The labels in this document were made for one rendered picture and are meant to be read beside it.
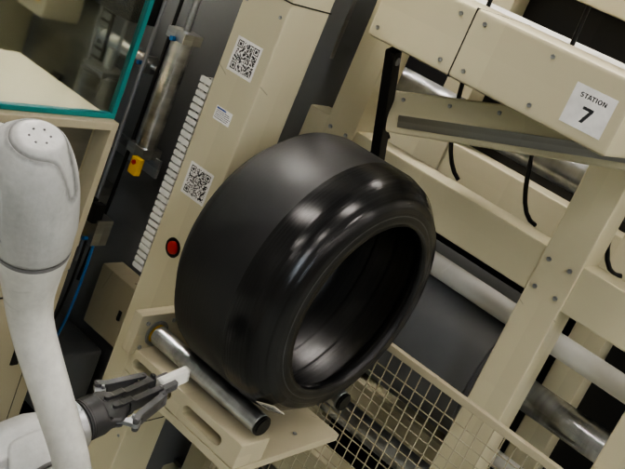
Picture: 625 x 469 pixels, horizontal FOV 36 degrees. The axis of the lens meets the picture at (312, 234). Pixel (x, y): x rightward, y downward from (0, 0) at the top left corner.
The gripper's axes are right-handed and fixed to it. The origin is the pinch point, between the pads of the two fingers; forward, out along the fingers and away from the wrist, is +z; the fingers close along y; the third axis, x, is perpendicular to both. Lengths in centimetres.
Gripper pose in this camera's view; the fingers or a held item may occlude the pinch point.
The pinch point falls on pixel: (172, 380)
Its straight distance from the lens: 180.3
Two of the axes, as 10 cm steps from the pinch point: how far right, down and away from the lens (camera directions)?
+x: -2.1, 8.4, 5.1
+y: -7.0, -4.9, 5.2
